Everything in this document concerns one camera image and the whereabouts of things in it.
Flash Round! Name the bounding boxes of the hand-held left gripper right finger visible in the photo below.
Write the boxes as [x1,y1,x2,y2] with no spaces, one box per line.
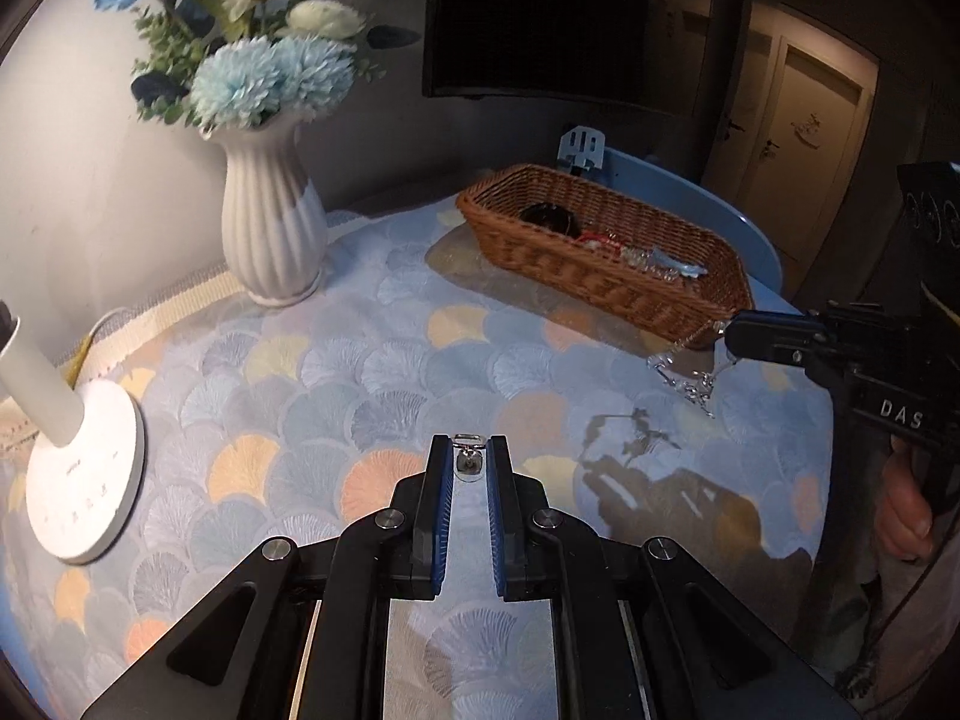
[487,433,863,720]

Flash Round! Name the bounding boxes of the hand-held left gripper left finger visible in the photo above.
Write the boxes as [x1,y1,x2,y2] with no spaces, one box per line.
[79,433,457,720]

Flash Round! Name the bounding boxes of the silver chain necklace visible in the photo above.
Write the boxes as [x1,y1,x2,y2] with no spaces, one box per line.
[646,319,743,420]

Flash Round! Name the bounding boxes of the person's right hand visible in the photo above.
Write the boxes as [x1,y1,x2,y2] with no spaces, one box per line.
[878,431,938,563]

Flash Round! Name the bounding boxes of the person's grey clothing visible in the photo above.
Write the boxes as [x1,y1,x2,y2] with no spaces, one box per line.
[862,517,960,720]

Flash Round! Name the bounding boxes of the beige door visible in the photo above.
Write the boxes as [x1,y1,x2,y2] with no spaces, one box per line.
[742,40,865,242]
[649,0,713,160]

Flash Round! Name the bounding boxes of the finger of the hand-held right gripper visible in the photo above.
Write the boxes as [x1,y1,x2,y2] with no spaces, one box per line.
[739,310,826,331]
[723,321,830,371]

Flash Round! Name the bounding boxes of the black hair scrunchie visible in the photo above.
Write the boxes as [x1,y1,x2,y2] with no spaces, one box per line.
[519,202,583,238]

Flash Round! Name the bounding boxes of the blue chair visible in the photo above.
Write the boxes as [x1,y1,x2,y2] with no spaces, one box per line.
[558,145,785,302]

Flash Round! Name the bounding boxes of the white ribbed vase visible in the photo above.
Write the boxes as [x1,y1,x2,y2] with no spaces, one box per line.
[198,108,329,308]

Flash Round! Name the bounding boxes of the white desk lamp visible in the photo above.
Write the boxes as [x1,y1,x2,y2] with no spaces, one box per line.
[0,299,146,566]

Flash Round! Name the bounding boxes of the black cable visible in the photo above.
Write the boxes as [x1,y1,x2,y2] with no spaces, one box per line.
[835,561,940,700]

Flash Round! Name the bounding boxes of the black television screen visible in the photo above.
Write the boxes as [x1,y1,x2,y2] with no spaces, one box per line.
[421,0,718,103]

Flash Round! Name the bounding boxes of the white plastic bracket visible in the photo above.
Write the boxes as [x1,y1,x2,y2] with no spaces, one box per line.
[558,127,608,174]

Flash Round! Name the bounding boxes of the blue and white flower bouquet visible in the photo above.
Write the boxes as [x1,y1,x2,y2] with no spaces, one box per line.
[93,0,429,129]

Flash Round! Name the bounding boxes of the brown wicker basket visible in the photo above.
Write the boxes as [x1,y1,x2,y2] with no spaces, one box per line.
[455,162,754,353]

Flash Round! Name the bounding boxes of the yellow lamp cable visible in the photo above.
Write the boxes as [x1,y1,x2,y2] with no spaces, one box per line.
[70,306,133,385]

